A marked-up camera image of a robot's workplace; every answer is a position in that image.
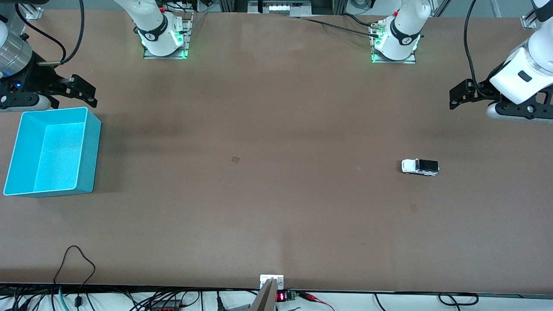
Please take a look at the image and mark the aluminium frame with light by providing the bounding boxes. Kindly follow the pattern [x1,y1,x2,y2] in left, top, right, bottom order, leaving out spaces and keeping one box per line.
[219,0,349,17]

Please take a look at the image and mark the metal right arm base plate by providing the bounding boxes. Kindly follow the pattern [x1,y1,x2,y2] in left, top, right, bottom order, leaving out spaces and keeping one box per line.
[143,13,193,60]

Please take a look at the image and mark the thin black looped cable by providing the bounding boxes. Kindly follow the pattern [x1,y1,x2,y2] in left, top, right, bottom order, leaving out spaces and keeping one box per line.
[54,245,96,307]

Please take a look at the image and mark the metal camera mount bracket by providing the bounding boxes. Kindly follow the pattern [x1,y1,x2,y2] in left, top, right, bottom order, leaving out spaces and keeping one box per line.
[250,274,285,311]

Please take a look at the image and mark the turquoise plastic bin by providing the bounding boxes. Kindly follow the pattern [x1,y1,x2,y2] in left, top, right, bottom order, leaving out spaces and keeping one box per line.
[3,107,102,198]

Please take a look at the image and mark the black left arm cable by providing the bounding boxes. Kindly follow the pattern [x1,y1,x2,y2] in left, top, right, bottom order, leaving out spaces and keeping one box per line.
[464,0,493,100]

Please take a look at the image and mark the black coiled cable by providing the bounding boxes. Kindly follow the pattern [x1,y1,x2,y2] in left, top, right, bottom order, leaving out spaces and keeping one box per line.
[438,292,480,307]

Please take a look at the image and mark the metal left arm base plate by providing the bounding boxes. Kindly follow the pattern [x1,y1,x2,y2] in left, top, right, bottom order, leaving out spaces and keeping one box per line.
[371,22,417,64]

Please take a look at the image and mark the short black base cable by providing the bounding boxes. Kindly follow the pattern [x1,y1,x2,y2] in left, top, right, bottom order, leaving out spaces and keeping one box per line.
[341,13,377,26]

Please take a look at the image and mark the red clip lead wires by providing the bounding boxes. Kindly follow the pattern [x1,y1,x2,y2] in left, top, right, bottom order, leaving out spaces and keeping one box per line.
[297,291,336,311]

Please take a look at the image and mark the white jeep toy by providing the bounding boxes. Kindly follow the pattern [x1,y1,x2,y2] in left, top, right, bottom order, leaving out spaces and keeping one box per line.
[401,159,440,176]

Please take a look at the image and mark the long black base cable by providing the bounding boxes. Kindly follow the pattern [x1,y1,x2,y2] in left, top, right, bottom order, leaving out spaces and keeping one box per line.
[298,16,381,37]

